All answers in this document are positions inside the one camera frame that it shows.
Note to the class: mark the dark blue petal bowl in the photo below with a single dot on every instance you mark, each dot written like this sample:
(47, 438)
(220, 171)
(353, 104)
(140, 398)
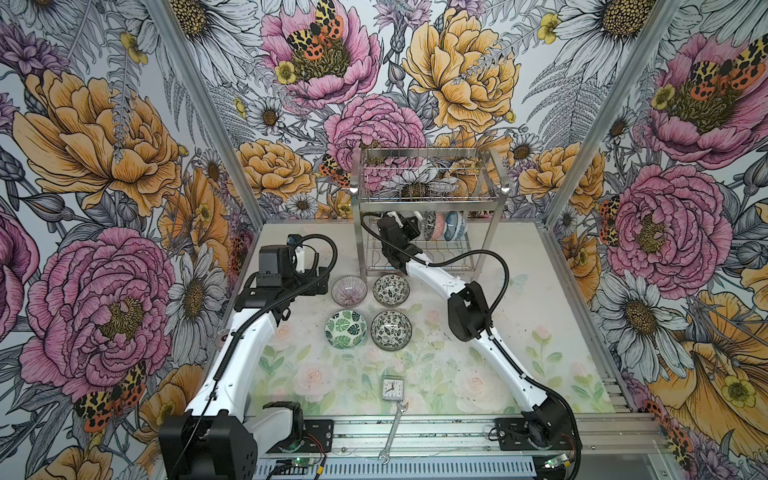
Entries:
(428, 225)

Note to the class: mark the silver metal wrench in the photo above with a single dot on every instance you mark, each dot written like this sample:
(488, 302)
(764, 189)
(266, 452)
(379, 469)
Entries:
(385, 454)

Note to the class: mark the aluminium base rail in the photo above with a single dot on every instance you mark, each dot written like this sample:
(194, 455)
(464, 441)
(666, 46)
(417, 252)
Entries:
(614, 446)

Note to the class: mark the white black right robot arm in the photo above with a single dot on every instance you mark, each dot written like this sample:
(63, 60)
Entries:
(548, 417)

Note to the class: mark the blue floral bowl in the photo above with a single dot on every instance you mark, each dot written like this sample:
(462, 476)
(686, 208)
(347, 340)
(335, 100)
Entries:
(455, 226)

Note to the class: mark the silver metal dish rack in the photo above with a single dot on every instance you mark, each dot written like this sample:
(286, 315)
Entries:
(412, 181)

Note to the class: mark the small square white clock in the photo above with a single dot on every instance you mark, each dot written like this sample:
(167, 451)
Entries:
(392, 388)

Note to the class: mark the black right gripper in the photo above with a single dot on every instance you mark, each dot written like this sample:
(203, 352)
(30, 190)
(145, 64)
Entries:
(406, 222)

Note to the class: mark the black leaf pattern bowl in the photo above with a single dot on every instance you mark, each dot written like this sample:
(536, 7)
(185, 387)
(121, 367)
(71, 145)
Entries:
(391, 330)
(391, 290)

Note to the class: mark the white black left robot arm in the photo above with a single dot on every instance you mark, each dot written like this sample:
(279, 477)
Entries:
(212, 438)

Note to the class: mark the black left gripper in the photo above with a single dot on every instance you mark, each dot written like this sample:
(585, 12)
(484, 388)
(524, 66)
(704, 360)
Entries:
(310, 277)

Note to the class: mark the green leaf pattern bowl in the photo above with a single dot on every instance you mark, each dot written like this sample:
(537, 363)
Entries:
(346, 329)

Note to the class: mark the pink striped bowl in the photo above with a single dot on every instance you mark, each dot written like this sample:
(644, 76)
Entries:
(349, 291)

